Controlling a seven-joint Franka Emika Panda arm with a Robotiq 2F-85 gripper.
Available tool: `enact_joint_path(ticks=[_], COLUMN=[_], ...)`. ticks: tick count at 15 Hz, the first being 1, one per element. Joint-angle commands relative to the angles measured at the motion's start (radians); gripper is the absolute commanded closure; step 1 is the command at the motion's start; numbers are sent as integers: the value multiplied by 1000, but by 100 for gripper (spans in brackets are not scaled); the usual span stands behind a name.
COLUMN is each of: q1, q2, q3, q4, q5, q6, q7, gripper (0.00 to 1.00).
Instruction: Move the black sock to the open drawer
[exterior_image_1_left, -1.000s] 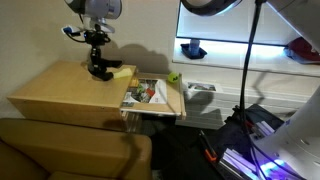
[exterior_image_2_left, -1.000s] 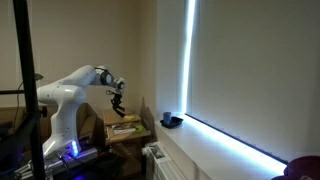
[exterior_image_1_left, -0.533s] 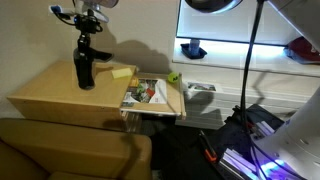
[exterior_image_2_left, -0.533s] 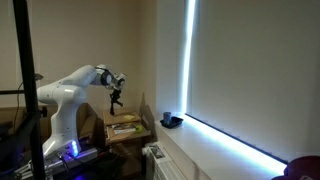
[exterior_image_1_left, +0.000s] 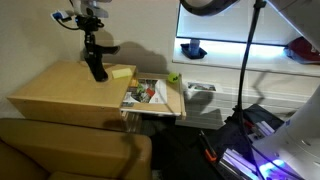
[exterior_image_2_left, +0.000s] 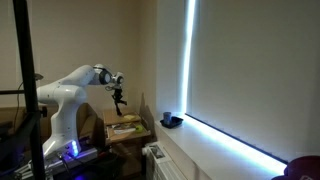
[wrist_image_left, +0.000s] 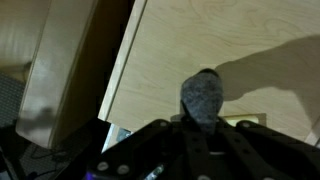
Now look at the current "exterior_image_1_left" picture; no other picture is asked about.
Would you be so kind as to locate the open wooden drawer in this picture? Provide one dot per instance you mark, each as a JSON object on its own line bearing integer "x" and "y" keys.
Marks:
{"x": 173, "y": 100}

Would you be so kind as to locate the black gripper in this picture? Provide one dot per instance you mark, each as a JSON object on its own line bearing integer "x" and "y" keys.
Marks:
{"x": 88, "y": 23}

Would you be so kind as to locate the dark blue plastic tray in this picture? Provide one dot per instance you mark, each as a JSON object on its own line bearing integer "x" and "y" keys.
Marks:
{"x": 196, "y": 53}

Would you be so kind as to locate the dark red bag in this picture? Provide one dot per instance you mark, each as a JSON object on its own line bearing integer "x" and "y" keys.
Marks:
{"x": 305, "y": 50}

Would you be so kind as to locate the colourful magazine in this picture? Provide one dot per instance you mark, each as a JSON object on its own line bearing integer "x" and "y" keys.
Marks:
{"x": 146, "y": 91}

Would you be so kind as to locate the blue cup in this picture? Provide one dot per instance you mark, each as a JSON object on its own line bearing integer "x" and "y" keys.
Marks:
{"x": 194, "y": 46}

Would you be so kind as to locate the yellow sponge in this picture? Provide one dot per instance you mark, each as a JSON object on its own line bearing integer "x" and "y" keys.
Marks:
{"x": 121, "y": 73}

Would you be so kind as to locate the aluminium robot base rails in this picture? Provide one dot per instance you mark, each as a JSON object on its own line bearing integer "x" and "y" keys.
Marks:
{"x": 240, "y": 160}

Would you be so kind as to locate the white radiator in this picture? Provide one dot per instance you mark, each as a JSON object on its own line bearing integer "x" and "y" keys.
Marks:
{"x": 213, "y": 106}

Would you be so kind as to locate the black thin curved pole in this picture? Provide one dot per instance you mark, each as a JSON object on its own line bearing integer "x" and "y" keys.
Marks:
{"x": 245, "y": 60}

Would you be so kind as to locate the light wooden drawer cabinet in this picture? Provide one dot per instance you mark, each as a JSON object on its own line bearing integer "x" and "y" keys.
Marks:
{"x": 66, "y": 86}

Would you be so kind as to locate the light wooden drawer unit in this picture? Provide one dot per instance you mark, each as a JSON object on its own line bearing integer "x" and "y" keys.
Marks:
{"x": 66, "y": 150}

